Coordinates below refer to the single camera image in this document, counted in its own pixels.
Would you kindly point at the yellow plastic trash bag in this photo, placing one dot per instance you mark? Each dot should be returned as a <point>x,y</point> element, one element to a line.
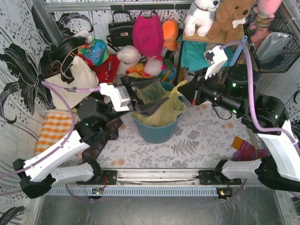
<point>167,104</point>

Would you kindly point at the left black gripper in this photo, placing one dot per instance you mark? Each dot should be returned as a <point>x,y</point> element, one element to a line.
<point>132,99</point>

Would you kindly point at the brown plush dog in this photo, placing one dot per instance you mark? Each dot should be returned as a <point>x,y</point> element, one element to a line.
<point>229,18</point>

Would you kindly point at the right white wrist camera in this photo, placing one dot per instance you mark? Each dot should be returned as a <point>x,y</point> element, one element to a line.
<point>216,57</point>

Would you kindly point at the white plush dog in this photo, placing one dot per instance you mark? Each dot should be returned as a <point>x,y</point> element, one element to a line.
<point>200,17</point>

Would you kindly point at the pink plush toy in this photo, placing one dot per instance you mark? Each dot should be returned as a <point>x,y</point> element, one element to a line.
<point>265,13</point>

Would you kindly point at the orange plush toy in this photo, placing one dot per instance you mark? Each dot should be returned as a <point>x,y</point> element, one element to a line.
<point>170,34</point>

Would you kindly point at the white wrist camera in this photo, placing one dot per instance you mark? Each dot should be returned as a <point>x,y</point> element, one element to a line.
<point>119,96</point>
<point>216,57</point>

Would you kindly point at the blue plastic trash bin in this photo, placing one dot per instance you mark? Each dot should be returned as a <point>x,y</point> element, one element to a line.
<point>160,127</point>

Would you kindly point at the white plush bear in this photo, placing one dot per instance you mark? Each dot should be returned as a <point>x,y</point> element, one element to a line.
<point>128,56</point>

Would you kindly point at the dark patterned necktie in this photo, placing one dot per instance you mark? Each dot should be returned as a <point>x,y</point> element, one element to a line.
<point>111,134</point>

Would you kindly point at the pink white plush doll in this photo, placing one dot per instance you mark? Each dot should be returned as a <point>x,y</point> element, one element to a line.
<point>154,65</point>

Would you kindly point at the red cloth garment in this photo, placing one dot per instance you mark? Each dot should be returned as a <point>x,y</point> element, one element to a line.
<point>107,71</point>

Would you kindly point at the wooden shelf board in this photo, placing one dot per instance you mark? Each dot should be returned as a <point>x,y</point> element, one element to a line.
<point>220,39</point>

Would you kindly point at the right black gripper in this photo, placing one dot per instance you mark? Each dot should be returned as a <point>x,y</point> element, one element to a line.
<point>198,89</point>

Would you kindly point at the black leather handbag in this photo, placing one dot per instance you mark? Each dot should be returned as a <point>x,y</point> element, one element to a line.
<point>120,33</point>

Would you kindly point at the silver pouch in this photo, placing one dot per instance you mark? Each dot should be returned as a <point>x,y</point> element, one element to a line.
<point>272,45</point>

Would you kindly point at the black wire basket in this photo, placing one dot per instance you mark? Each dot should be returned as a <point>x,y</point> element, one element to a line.
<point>284,60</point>

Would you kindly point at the teal folded cloth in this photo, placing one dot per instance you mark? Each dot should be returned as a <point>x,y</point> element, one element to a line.
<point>193,55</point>

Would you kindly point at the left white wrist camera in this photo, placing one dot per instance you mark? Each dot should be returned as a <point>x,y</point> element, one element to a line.
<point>119,96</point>

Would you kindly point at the orange checkered towel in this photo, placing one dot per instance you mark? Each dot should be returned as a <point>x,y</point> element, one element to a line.
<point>57,124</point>

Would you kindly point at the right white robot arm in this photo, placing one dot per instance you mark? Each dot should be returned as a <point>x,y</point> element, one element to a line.
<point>280,168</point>

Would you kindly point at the purple orange sock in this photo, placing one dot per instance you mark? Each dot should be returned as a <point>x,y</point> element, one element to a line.
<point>246,152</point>

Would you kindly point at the colorful scarf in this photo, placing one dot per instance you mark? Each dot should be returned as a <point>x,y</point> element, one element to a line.
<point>94,53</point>

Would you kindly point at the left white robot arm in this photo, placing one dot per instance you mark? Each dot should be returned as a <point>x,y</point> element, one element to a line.
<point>43,172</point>

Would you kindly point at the cream canvas tote bag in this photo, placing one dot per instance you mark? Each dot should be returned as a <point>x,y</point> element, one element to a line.
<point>84,78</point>

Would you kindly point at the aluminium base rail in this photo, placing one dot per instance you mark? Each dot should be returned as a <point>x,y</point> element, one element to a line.
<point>176,182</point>

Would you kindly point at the blue handled broom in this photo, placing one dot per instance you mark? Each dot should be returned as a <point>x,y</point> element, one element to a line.
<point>238,51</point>

